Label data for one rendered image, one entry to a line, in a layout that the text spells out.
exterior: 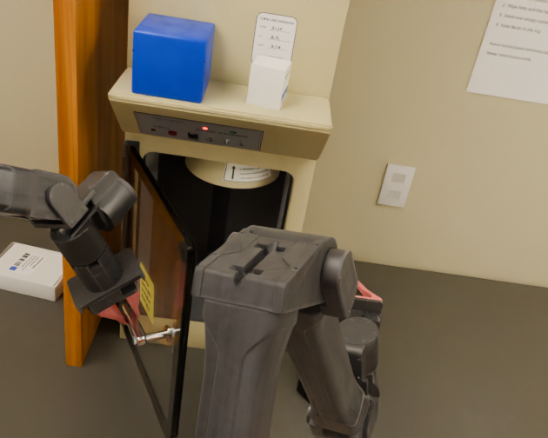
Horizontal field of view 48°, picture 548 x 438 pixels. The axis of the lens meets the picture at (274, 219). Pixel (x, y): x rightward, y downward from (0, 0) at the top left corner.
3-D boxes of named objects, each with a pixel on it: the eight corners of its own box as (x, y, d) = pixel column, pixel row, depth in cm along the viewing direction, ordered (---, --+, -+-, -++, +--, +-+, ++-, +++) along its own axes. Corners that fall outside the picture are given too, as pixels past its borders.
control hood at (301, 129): (123, 125, 101) (125, 66, 95) (318, 155, 102) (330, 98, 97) (105, 155, 91) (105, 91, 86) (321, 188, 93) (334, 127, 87)
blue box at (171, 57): (145, 70, 95) (148, 11, 90) (210, 81, 96) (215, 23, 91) (130, 93, 86) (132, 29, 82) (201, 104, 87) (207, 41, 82)
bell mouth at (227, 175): (192, 138, 122) (194, 113, 119) (280, 152, 123) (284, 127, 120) (177, 180, 107) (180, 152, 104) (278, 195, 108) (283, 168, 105)
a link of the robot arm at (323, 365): (214, 267, 53) (333, 289, 49) (237, 215, 56) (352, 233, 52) (303, 437, 86) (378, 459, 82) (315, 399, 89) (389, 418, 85)
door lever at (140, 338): (152, 308, 98) (153, 295, 97) (171, 345, 91) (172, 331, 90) (119, 315, 96) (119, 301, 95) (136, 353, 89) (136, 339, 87)
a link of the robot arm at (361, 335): (306, 429, 84) (367, 447, 81) (301, 368, 79) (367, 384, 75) (333, 369, 94) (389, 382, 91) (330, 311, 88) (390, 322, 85)
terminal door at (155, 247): (125, 324, 122) (130, 141, 101) (174, 447, 99) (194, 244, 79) (121, 324, 121) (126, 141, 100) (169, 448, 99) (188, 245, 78)
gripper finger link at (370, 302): (377, 272, 101) (384, 308, 93) (368, 306, 105) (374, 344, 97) (337, 267, 101) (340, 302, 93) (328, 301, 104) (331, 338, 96)
